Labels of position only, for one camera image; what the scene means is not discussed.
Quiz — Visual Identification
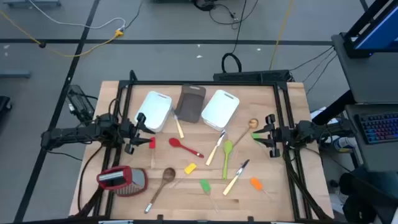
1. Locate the yellow hanging cable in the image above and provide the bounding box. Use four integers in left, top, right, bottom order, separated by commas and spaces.
269, 0, 295, 71

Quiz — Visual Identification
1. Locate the cream-handled table knife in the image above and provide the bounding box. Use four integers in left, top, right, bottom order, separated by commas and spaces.
222, 159, 251, 197
205, 129, 226, 167
171, 108, 185, 139

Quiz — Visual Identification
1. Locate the black perforated power box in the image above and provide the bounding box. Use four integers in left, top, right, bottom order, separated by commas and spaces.
213, 69, 295, 83

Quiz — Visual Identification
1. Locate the white floor cable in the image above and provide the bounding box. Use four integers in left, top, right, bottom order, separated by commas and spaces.
27, 0, 127, 31

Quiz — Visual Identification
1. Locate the yellow cable with plug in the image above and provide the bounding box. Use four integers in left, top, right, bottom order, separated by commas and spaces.
0, 10, 124, 58

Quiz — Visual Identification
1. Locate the white paper sheet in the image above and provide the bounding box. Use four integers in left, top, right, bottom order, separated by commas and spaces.
310, 106, 340, 125

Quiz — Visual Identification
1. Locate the red steel box grater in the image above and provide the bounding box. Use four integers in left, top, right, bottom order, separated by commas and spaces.
96, 165, 149, 197

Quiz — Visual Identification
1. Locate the green spatula clear handle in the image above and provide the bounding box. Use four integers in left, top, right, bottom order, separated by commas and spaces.
251, 132, 274, 156
199, 179, 220, 214

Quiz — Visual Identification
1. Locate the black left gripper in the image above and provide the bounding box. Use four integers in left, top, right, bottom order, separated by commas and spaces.
119, 112, 156, 155

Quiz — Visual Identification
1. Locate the smoky translucent plastic bin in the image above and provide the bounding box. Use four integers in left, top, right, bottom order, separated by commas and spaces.
174, 83, 206, 124

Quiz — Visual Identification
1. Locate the red spatula clear handle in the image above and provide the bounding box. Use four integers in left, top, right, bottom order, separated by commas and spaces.
149, 136, 157, 169

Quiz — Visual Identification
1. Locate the person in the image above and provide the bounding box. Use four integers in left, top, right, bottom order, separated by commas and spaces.
338, 166, 398, 224

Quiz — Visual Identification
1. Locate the backlit black keyboard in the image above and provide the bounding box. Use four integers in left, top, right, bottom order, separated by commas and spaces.
356, 112, 398, 145

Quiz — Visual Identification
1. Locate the white plastic bin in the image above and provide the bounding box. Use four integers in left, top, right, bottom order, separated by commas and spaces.
201, 89, 240, 131
134, 90, 173, 133

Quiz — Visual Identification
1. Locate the grey desk surface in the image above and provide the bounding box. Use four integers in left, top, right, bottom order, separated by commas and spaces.
344, 104, 398, 172
331, 32, 398, 104

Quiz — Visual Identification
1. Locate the white labelled bottle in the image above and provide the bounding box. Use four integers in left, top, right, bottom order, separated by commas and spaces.
333, 136, 355, 153

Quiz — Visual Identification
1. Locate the light wooden spoon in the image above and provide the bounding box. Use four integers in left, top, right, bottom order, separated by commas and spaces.
231, 118, 259, 149

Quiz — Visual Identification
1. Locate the yellow spatula clear handle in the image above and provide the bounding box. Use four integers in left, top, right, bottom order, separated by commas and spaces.
169, 162, 198, 189

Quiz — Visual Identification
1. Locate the grey floor base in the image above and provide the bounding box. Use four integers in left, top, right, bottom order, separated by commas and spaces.
2, 0, 62, 7
0, 70, 32, 78

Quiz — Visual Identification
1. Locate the black floor object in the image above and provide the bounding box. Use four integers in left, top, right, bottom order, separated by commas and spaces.
0, 95, 12, 113

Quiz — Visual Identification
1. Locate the black cable bundle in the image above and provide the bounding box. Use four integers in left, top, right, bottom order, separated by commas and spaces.
192, 0, 242, 30

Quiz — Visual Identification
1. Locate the red plastic spoon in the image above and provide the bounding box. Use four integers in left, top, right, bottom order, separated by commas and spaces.
169, 138, 205, 159

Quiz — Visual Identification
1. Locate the black desk column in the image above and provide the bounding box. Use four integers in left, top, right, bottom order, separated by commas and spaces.
312, 90, 357, 125

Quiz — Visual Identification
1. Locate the black computer monitor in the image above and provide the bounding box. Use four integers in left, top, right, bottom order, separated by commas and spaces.
343, 0, 398, 59

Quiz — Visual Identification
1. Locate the green plastic spoon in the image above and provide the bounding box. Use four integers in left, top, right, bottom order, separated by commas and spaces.
221, 139, 234, 180

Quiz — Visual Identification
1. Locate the dark wooden spoon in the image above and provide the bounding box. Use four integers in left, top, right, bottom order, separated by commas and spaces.
144, 167, 177, 215

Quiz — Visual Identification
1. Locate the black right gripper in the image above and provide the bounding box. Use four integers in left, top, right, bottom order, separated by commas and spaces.
252, 113, 293, 159

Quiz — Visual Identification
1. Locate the black power supply unit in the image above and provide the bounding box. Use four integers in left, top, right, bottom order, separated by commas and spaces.
66, 84, 96, 124

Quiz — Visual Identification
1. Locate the black coiled cable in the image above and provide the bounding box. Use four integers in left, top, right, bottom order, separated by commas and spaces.
221, 0, 248, 74

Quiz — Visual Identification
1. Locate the orange spatula clear handle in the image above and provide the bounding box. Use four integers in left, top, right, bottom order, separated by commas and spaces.
249, 177, 277, 205

